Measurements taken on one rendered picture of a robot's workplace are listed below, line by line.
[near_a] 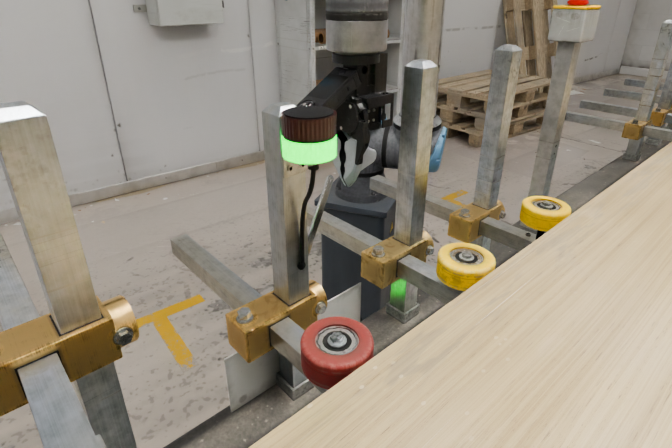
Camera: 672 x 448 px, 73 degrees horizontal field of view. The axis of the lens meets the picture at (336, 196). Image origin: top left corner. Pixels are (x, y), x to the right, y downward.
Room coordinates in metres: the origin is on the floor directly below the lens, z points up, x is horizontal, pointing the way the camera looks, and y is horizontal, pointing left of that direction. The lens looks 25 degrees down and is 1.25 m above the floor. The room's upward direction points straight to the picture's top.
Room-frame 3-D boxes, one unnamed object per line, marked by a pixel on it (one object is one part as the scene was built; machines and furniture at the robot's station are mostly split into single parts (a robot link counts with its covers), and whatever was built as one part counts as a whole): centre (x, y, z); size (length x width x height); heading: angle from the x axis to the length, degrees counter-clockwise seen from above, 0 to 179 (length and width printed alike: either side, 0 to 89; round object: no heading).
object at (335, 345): (0.38, 0.00, 0.85); 0.08 x 0.08 x 0.11
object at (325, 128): (0.47, 0.03, 1.12); 0.06 x 0.06 x 0.02
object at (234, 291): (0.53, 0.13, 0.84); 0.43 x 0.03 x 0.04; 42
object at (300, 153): (0.47, 0.03, 1.10); 0.06 x 0.06 x 0.02
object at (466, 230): (0.83, -0.29, 0.82); 0.14 x 0.06 x 0.05; 132
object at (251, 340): (0.49, 0.08, 0.85); 0.14 x 0.06 x 0.05; 132
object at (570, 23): (1.02, -0.50, 1.18); 0.07 x 0.07 x 0.08; 42
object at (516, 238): (0.86, -0.24, 0.82); 0.44 x 0.03 x 0.04; 42
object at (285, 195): (0.51, 0.06, 0.90); 0.04 x 0.04 x 0.48; 42
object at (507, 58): (0.84, -0.31, 0.92); 0.04 x 0.04 x 0.48; 42
